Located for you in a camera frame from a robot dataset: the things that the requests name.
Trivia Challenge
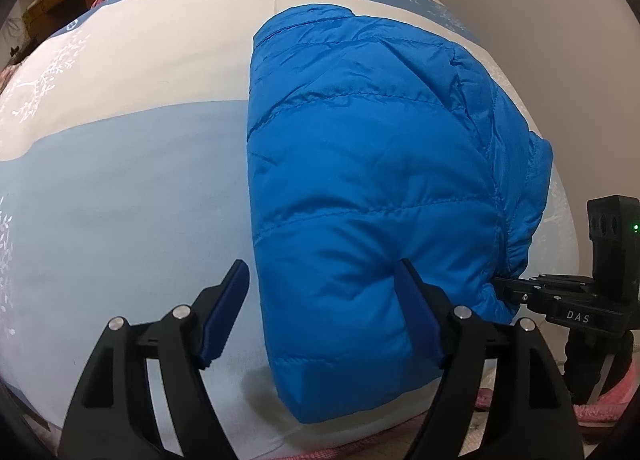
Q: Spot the pink bed sheet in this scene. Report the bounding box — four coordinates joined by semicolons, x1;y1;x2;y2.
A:
292;372;628;460

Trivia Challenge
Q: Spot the wooden desk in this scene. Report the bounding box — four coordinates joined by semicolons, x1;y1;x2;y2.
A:
21;0;128;43

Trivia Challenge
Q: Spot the person's right forearm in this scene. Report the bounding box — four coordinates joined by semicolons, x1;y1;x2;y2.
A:
564;329;633;407

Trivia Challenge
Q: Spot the blue and white bed blanket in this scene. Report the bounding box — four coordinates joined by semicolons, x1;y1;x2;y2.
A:
0;0;583;457

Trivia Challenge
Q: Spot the blue puffer jacket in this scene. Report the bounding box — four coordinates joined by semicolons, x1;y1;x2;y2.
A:
246;4;555;425

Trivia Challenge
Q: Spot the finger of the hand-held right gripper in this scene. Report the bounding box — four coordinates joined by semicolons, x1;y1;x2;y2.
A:
504;289;630;331
492;273;597;297

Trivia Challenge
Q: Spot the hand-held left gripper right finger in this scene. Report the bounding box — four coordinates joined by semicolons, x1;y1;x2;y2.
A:
394;259;584;460

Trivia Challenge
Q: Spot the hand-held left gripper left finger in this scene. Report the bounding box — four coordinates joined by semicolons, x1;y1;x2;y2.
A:
59;259;251;460

